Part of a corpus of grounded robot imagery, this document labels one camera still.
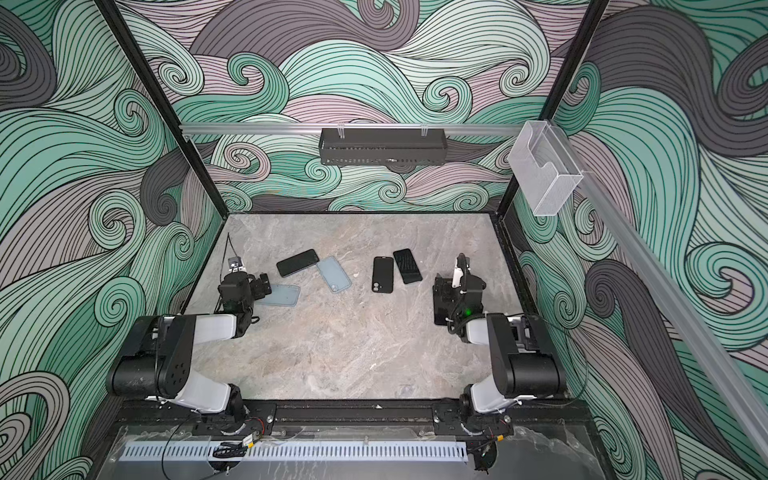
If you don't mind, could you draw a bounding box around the clear acrylic wall holder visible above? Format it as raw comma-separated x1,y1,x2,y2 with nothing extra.
507,121,583,217

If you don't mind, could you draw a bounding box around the black wall tray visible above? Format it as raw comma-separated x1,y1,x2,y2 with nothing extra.
318,129,448,166

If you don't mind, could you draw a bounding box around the right aluminium rail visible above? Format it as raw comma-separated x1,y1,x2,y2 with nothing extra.
550,125,767,460

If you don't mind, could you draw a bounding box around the black smartphone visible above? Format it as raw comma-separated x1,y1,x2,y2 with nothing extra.
276,249,320,278
393,248,423,284

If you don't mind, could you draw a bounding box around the back aluminium rail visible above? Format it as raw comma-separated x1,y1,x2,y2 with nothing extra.
179,122,523,137

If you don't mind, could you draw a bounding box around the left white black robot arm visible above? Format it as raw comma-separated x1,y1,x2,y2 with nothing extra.
106,271,272,421

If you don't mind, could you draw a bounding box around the black phone case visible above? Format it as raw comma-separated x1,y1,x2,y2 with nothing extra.
371,256,394,294

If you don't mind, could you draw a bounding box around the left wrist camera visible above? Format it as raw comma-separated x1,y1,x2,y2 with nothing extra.
228,256,245,273

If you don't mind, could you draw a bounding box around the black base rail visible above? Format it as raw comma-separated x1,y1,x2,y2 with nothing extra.
110,398,597,438

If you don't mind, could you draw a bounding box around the aluminium rail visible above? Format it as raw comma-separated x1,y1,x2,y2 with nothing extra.
550,125,767,460
179,122,523,137

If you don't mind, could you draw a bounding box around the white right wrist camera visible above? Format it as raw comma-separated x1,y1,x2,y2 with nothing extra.
452,253,470,290

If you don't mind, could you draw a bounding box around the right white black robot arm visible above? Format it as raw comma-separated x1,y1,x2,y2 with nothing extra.
432,275,566,418

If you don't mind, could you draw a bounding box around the light blue phone case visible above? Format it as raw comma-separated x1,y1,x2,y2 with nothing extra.
317,256,351,293
255,284,301,307

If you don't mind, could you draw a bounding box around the white slotted cable duct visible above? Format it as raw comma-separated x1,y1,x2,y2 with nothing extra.
117,441,469,463

